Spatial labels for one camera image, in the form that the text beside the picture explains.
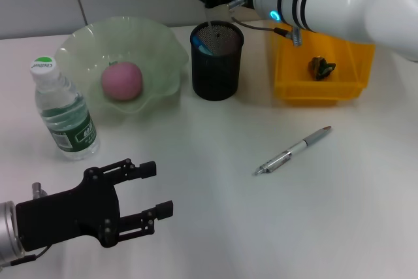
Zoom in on silver pen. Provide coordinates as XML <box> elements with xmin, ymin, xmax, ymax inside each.
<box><xmin>253</xmin><ymin>125</ymin><xmax>333</xmax><ymax>177</ymax></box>

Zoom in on transparent plastic ruler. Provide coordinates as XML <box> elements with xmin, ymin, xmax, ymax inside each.
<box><xmin>204</xmin><ymin>3</ymin><xmax>219</xmax><ymax>55</ymax></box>

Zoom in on arm cable with plug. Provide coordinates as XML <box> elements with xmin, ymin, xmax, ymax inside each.
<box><xmin>9</xmin><ymin>246</ymin><xmax>50</xmax><ymax>267</ymax></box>
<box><xmin>228</xmin><ymin>0</ymin><xmax>303</xmax><ymax>47</ymax></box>

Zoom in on left arm cable with plug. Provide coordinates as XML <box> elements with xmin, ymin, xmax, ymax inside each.
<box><xmin>9</xmin><ymin>246</ymin><xmax>50</xmax><ymax>267</ymax></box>

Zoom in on black mesh pen holder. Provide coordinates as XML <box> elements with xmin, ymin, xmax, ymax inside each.
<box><xmin>190</xmin><ymin>22</ymin><xmax>245</xmax><ymax>102</ymax></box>

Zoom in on right arm cable with plug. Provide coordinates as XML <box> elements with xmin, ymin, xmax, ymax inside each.
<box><xmin>228</xmin><ymin>0</ymin><xmax>303</xmax><ymax>47</ymax></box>

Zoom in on green plastic wrapper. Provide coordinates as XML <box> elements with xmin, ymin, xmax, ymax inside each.
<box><xmin>308</xmin><ymin>56</ymin><xmax>336</xmax><ymax>82</ymax></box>

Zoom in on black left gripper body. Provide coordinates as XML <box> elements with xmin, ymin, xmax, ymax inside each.
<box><xmin>14</xmin><ymin>166</ymin><xmax>122</xmax><ymax>251</ymax></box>

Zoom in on blue scissors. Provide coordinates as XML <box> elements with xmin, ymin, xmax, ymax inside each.
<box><xmin>191</xmin><ymin>33</ymin><xmax>213</xmax><ymax>56</ymax></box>

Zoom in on clear green-label water bottle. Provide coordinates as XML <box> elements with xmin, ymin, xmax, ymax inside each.
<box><xmin>30</xmin><ymin>55</ymin><xmax>101</xmax><ymax>161</ymax></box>

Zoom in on green wavy glass fruit plate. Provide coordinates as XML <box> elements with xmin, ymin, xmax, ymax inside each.
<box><xmin>54</xmin><ymin>16</ymin><xmax>190</xmax><ymax>115</ymax></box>

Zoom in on yellow plastic bin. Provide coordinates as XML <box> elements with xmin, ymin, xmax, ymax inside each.
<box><xmin>269</xmin><ymin>0</ymin><xmax>376</xmax><ymax>107</ymax></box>

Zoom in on pink toy peach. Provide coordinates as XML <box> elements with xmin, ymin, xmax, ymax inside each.
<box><xmin>100</xmin><ymin>59</ymin><xmax>144</xmax><ymax>101</ymax></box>

